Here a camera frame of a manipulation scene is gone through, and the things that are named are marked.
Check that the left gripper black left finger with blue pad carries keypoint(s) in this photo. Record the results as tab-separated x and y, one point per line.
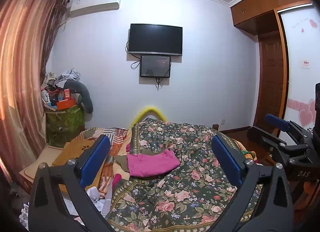
47	209

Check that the orange yellow blanket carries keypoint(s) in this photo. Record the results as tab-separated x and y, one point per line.
247	154

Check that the small wall monitor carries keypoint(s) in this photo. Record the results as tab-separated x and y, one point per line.
152	66

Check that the brown cardboard box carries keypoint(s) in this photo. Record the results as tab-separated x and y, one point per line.
74	149

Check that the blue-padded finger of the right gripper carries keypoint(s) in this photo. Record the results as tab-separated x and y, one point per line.
278	123

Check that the grey plush pillow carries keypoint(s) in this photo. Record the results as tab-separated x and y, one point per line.
78	88

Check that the dark floral bedspread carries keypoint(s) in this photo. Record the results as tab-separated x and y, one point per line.
189	198

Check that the white air conditioner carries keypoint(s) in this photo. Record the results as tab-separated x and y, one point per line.
84	7

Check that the red boxes pile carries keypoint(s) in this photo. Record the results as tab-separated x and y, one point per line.
57	100

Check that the olive green folded pants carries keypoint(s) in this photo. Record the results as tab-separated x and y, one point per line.
122	161

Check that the large wall television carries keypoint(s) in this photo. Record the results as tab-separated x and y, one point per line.
155	39

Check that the pink striped curtain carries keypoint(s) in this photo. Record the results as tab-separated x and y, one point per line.
28	32

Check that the striped patchwork sheet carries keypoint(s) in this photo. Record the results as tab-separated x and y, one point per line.
120	140

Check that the pink heart wall sticker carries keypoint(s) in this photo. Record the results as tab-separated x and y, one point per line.
306	111

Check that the wooden wardrobe door frame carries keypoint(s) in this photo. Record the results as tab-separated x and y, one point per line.
260	18

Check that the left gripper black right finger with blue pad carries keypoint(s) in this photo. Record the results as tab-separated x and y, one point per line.
274	209

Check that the yellow curved bed rail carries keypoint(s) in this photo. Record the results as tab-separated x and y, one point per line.
149	110

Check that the pink pants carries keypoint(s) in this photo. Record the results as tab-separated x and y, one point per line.
143	166

